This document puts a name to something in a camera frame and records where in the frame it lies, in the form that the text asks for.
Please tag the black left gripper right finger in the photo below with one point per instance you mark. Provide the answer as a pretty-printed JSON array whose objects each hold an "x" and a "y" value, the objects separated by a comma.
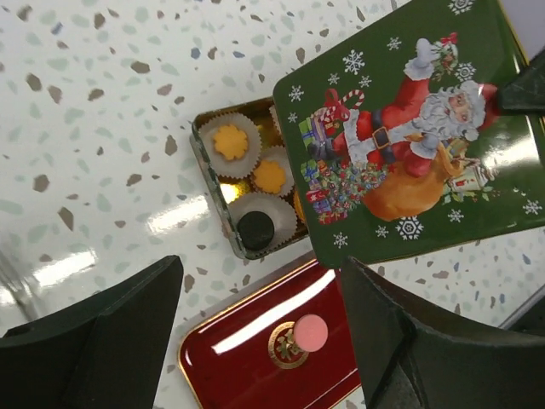
[{"x": 411, "y": 353}]

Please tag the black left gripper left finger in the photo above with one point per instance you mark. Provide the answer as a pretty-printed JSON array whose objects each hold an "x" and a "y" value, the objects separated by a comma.
[{"x": 106, "y": 351}]

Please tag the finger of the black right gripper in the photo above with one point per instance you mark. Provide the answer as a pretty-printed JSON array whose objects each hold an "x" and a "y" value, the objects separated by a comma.
[{"x": 525, "y": 93}]

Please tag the green tin lid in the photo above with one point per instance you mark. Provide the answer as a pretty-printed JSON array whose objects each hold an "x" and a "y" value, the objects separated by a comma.
[{"x": 397, "y": 141}]

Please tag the black sandwich cookie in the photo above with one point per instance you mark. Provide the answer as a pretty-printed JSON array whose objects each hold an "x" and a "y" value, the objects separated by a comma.
[{"x": 256, "y": 230}]

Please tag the tan round biscuit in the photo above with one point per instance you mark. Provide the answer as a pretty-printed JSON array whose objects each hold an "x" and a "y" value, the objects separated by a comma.
[{"x": 298, "y": 207}]

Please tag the orange leaf cookie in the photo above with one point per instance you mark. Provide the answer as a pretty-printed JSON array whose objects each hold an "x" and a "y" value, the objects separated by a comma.
[{"x": 269, "y": 176}]

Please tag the orange wedge cookie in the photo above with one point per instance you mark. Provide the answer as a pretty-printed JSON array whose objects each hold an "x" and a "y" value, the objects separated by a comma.
[{"x": 230, "y": 142}]

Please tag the pink sandwich cookie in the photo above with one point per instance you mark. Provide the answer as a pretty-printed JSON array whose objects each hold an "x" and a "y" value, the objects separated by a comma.
[{"x": 310, "y": 333}]

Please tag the red lacquer tray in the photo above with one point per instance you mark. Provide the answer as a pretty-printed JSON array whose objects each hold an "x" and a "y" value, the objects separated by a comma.
[{"x": 246, "y": 356}]

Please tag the white paper cup bottom left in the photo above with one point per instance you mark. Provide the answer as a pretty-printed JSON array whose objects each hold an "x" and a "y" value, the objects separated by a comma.
[{"x": 279, "y": 210}]

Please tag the white paper cup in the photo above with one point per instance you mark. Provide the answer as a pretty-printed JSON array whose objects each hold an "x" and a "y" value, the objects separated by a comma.
[
  {"x": 236, "y": 168},
  {"x": 279, "y": 210},
  {"x": 273, "y": 112},
  {"x": 278, "y": 154}
]

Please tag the white paper cup centre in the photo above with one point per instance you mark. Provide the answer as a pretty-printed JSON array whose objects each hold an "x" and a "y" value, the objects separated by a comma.
[{"x": 278, "y": 154}]

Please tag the green cookie tin box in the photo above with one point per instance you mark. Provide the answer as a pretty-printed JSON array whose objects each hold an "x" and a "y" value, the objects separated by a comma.
[{"x": 224, "y": 190}]

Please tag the white paper cup top left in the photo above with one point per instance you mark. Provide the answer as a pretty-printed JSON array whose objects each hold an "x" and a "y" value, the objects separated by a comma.
[{"x": 236, "y": 168}]

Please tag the white paper cup top right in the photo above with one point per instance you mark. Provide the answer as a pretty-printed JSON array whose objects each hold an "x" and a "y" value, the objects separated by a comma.
[{"x": 273, "y": 112}]

